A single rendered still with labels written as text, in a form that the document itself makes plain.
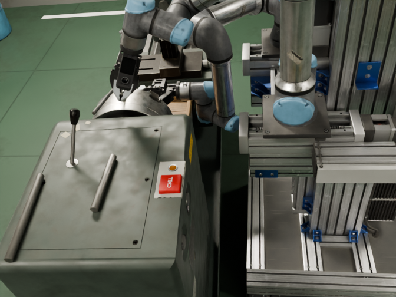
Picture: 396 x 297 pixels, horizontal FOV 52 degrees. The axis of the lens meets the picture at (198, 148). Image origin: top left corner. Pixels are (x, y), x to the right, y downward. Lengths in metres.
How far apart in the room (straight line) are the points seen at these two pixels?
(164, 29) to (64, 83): 3.01
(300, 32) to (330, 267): 1.39
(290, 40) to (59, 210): 0.76
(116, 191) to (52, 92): 2.95
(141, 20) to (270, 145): 0.64
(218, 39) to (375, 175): 0.69
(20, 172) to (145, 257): 2.41
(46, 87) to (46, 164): 2.85
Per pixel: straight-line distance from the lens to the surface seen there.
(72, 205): 1.19
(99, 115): 1.52
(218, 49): 1.47
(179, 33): 1.17
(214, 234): 1.89
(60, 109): 3.79
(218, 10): 1.64
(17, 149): 3.56
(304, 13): 1.08
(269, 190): 2.47
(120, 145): 1.30
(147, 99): 1.53
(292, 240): 2.27
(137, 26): 1.20
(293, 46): 1.12
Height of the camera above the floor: 2.11
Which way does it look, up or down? 44 degrees down
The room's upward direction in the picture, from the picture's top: 9 degrees counter-clockwise
